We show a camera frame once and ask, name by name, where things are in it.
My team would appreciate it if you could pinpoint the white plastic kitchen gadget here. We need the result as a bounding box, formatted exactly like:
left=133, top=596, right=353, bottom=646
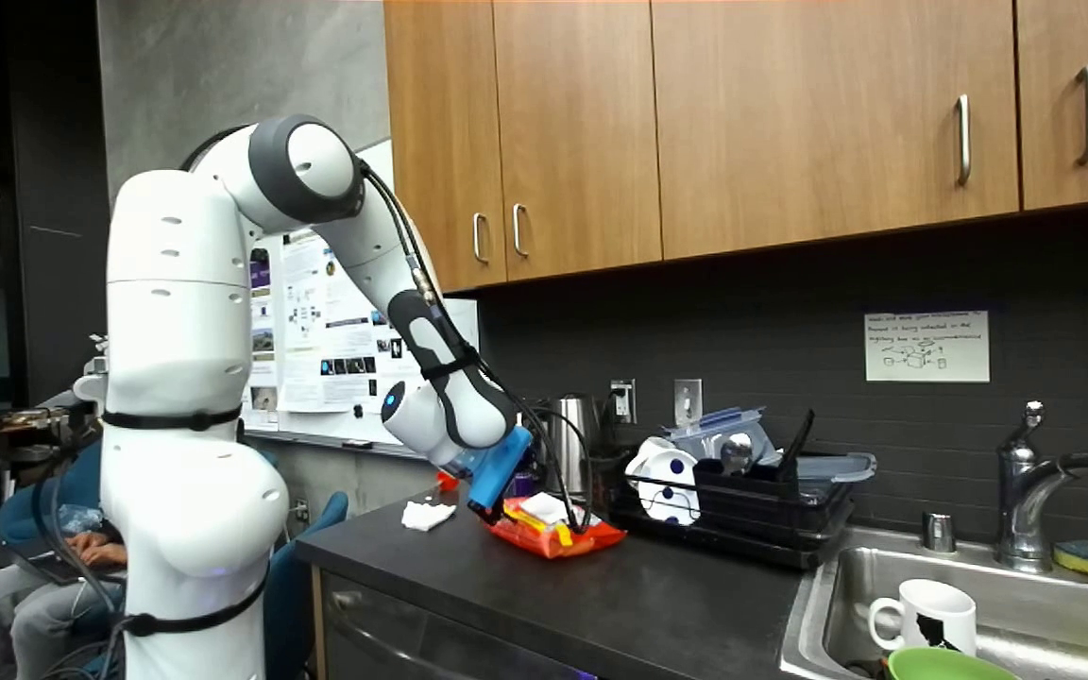
left=624, top=435, right=708, bottom=530

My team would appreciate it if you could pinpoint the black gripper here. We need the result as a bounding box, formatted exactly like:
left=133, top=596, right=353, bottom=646
left=512, top=431, right=563, bottom=511

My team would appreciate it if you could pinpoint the purple header poster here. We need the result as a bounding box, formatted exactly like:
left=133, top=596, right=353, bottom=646
left=244, top=243, right=281, bottom=418

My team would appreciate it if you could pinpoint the stainless steel thermos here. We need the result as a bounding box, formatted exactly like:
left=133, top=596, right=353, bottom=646
left=550, top=394, right=602, bottom=503

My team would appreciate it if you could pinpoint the white whiteboard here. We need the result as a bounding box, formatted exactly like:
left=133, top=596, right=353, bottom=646
left=239, top=137, right=483, bottom=465

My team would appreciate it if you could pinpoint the white research poster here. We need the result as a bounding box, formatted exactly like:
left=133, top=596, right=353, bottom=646
left=270, top=222, right=426, bottom=418

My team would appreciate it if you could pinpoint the white paper wall notice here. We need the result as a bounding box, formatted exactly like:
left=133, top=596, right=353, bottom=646
left=863, top=305, right=994, bottom=391

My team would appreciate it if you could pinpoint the wooden upper cabinet door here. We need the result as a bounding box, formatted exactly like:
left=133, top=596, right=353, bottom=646
left=650, top=0, right=1026, bottom=266
left=493, top=0, right=667, bottom=282
left=1013, top=0, right=1088, bottom=217
left=381, top=0, right=506, bottom=299

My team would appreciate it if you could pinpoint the clear plastic container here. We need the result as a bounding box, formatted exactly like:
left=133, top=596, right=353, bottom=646
left=670, top=404, right=786, bottom=477

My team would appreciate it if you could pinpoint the stainless steel sink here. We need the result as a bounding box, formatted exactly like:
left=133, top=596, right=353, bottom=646
left=779, top=520, right=1088, bottom=680

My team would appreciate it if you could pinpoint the small steel cup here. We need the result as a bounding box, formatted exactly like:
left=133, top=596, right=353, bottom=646
left=922, top=505, right=961, bottom=557

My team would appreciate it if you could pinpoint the orange wet wipes packet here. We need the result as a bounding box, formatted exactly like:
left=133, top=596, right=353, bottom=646
left=483, top=488, right=631, bottom=563

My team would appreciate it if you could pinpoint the white mug with black print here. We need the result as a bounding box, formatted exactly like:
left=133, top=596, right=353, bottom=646
left=864, top=573, right=983, bottom=663

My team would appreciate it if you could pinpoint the seated person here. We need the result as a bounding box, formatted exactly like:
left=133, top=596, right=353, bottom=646
left=0, top=374, right=123, bottom=680

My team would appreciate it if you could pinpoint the chrome sink faucet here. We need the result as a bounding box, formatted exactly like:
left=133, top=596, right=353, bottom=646
left=994, top=397, right=1088, bottom=573

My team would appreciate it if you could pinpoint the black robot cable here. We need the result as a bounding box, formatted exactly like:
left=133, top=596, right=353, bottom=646
left=359, top=164, right=599, bottom=533

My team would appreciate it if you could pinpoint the black dish rack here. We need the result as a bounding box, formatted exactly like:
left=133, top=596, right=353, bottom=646
left=602, top=404, right=886, bottom=579

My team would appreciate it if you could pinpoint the white wall outlet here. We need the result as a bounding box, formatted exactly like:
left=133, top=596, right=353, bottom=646
left=608, top=374, right=643, bottom=428
left=672, top=374, right=708, bottom=428

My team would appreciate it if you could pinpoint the green bowl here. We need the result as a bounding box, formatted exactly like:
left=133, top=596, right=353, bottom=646
left=886, top=644, right=1029, bottom=680

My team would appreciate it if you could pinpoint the crumpled white tissue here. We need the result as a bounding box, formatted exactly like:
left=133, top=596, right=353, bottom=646
left=398, top=496, right=461, bottom=538

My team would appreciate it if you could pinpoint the blue office chair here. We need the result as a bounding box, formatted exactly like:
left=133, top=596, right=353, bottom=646
left=259, top=488, right=354, bottom=680

